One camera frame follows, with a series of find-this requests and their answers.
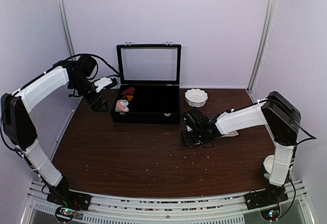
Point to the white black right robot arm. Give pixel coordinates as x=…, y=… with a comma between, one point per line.
x=274, y=113

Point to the white blue cup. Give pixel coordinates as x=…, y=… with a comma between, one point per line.
x=267, y=166

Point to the aluminium frame post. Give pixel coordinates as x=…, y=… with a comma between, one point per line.
x=263, y=45
x=69, y=34

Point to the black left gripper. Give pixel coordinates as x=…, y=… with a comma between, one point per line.
x=98, y=98

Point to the black compartment storage box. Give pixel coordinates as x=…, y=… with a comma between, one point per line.
x=153, y=70

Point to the right aluminium frame post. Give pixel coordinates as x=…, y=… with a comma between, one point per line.
x=263, y=45

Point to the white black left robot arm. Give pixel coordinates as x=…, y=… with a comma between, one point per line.
x=20, y=125

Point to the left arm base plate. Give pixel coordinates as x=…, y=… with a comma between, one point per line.
x=70, y=199

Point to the beige striped sock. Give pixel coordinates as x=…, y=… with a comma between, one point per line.
x=230, y=134

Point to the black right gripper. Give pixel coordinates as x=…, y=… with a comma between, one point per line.
x=186, y=140

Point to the left aluminium frame post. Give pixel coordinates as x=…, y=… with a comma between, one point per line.
x=69, y=34

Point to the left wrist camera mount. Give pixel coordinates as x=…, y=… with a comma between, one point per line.
x=103, y=83

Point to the pink mint patterned sock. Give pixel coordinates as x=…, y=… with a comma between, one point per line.
x=122, y=105

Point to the maroon yellow argyle sock roll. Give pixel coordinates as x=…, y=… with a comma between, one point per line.
x=128, y=94

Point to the white scalloped ceramic bowl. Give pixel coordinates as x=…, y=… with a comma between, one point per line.
x=196, y=97

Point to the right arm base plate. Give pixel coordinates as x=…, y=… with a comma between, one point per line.
x=271, y=195

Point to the aluminium table edge rail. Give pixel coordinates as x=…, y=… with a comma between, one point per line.
x=227, y=208

